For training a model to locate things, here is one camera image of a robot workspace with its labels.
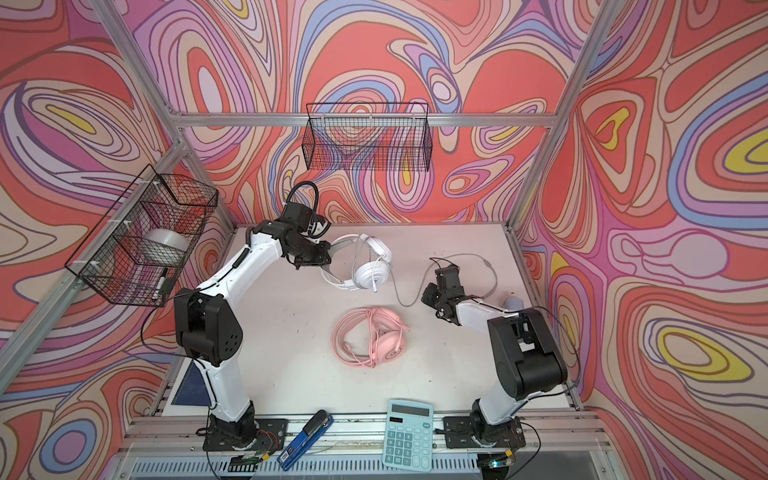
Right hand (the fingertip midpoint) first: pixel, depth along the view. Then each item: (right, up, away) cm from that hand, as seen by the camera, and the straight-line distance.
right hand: (429, 297), depth 96 cm
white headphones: (-18, +10, -20) cm, 29 cm away
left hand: (-30, +14, -7) cm, 34 cm away
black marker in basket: (-70, +7, -24) cm, 74 cm away
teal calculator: (-9, -30, -25) cm, 40 cm away
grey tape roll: (-69, +18, -23) cm, 75 cm away
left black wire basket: (-77, +15, -23) cm, 81 cm away
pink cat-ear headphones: (-19, -9, -12) cm, 24 cm away
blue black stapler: (-31, -27, -26) cm, 49 cm away
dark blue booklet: (-67, -23, -16) cm, 72 cm away
